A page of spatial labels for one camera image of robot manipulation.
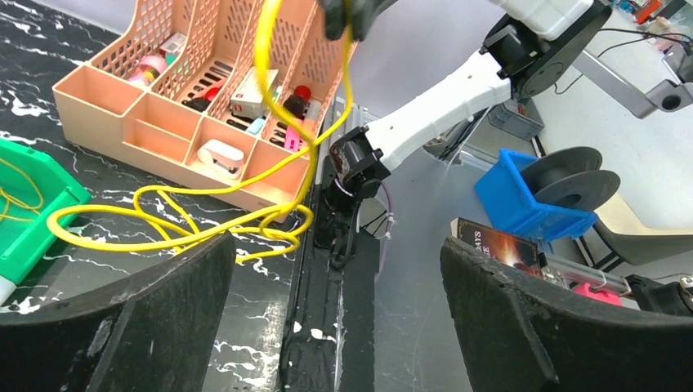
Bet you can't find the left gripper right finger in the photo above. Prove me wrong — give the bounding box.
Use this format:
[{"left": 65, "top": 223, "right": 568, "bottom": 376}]
[{"left": 440, "top": 237, "right": 692, "bottom": 391}]

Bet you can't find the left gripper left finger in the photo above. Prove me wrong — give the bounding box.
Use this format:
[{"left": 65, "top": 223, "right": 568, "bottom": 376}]
[{"left": 1, "top": 234, "right": 236, "bottom": 391}]

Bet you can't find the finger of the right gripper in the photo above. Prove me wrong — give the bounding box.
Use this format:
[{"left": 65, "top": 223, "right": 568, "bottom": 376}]
[{"left": 318, "top": 0, "right": 396, "bottom": 42}]

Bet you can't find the thick yellow cable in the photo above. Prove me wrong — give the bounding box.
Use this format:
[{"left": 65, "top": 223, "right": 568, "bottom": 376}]
[{"left": 46, "top": 0, "right": 355, "bottom": 265}]

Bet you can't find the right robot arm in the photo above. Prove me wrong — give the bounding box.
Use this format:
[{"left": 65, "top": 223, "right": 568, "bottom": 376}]
[{"left": 313, "top": 1, "right": 612, "bottom": 269}]

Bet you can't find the blue bin with spools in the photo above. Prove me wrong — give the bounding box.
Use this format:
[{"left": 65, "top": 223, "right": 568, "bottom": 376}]
[{"left": 474, "top": 146, "right": 621, "bottom": 242}]

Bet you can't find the white plastic bin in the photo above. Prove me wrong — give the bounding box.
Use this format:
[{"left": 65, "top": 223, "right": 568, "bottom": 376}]
[{"left": 0, "top": 277, "right": 16, "bottom": 305}]

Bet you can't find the white stapler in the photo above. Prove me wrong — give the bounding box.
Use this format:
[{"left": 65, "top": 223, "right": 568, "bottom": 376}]
[{"left": 196, "top": 139, "right": 245, "bottom": 180}]

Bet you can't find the green plastic bin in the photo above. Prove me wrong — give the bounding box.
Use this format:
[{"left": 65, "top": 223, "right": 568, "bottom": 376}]
[{"left": 1, "top": 140, "right": 92, "bottom": 285}]

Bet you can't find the orange desk organizer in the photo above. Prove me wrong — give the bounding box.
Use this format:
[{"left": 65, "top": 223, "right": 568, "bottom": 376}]
[{"left": 52, "top": 0, "right": 359, "bottom": 224}]

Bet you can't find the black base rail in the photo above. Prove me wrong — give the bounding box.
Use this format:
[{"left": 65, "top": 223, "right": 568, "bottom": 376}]
[{"left": 277, "top": 97, "right": 382, "bottom": 392}]

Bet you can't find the thin yellow wire bundle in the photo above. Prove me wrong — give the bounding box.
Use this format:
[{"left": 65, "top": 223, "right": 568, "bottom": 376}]
[{"left": 0, "top": 157, "right": 45, "bottom": 224}]

